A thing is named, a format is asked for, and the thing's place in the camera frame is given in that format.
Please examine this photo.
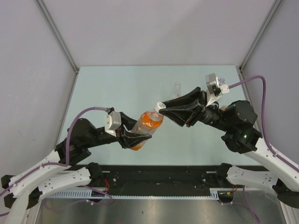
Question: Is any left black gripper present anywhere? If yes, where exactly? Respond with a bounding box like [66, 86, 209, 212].
[86, 112, 153, 148]

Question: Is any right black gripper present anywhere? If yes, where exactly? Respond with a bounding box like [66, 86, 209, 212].
[157, 87, 231, 132]

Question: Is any clear water bottle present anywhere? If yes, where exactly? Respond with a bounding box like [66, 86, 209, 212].
[171, 82, 181, 99]

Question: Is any orange drink bottle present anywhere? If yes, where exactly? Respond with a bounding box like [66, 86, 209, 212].
[128, 101, 166, 152]

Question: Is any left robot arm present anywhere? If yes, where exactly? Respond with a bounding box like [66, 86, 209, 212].
[1, 112, 152, 209]

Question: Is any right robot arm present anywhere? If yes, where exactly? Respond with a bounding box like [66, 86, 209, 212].
[156, 87, 299, 208]

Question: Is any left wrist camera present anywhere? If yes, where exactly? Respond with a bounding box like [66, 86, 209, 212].
[104, 111, 121, 137]

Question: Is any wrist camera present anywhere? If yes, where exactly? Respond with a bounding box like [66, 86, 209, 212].
[206, 73, 229, 106]
[104, 111, 121, 137]

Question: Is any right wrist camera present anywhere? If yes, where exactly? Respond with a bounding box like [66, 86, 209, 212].
[206, 73, 229, 106]

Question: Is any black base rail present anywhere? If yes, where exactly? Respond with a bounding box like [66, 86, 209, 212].
[89, 165, 234, 196]

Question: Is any white cable duct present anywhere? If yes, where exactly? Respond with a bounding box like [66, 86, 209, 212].
[46, 189, 234, 200]

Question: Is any right aluminium frame post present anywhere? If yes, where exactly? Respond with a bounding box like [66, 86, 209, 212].
[238, 0, 284, 72]

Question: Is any aluminium frame post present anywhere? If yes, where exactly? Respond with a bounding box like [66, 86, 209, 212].
[238, 0, 284, 72]
[35, 0, 79, 74]

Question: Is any left aluminium frame post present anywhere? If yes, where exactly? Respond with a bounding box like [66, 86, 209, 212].
[35, 0, 79, 74]

